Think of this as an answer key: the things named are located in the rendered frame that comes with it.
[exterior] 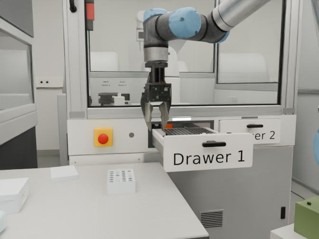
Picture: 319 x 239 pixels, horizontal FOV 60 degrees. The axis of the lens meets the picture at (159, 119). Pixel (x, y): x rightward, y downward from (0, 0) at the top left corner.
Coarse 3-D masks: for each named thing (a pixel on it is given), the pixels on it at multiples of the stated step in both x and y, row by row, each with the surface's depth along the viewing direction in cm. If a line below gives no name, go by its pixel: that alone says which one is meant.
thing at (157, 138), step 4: (176, 128) 121; (180, 128) 121; (204, 128) 122; (208, 128) 121; (152, 132) 117; (156, 132) 110; (160, 132) 119; (164, 132) 119; (216, 132) 110; (152, 136) 115; (156, 136) 108; (160, 136) 102; (152, 140) 116; (156, 140) 106; (160, 140) 99; (156, 144) 107; (160, 144) 98; (160, 148) 98; (160, 152) 98
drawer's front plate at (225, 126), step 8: (224, 120) 120; (232, 120) 121; (240, 120) 121; (248, 120) 122; (256, 120) 123; (264, 120) 124; (272, 120) 124; (280, 120) 125; (224, 128) 120; (232, 128) 121; (240, 128) 122; (248, 128) 122; (256, 128) 123; (264, 128) 124; (272, 128) 125; (280, 128) 125; (264, 136) 124
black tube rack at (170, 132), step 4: (184, 128) 117; (188, 128) 117; (192, 128) 117; (196, 128) 117; (200, 128) 117; (168, 132) 106; (172, 132) 107; (176, 132) 107; (180, 132) 107; (184, 132) 107; (188, 132) 106; (192, 132) 106; (196, 132) 106; (200, 132) 106; (204, 132) 106; (208, 132) 107; (212, 132) 107
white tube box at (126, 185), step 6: (108, 174) 89; (114, 174) 89; (120, 174) 89; (126, 174) 89; (132, 174) 89; (108, 180) 84; (114, 180) 84; (120, 180) 84; (126, 180) 84; (132, 180) 84; (108, 186) 81; (114, 186) 81; (120, 186) 82; (126, 186) 82; (132, 186) 82; (108, 192) 81; (114, 192) 82; (120, 192) 82; (126, 192) 82; (132, 192) 82
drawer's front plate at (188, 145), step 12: (168, 144) 83; (180, 144) 84; (192, 144) 85; (228, 144) 87; (240, 144) 88; (252, 144) 88; (168, 156) 84; (180, 156) 84; (192, 156) 85; (228, 156) 87; (240, 156) 88; (252, 156) 89; (168, 168) 84; (180, 168) 85; (192, 168) 86; (204, 168) 86; (216, 168) 87
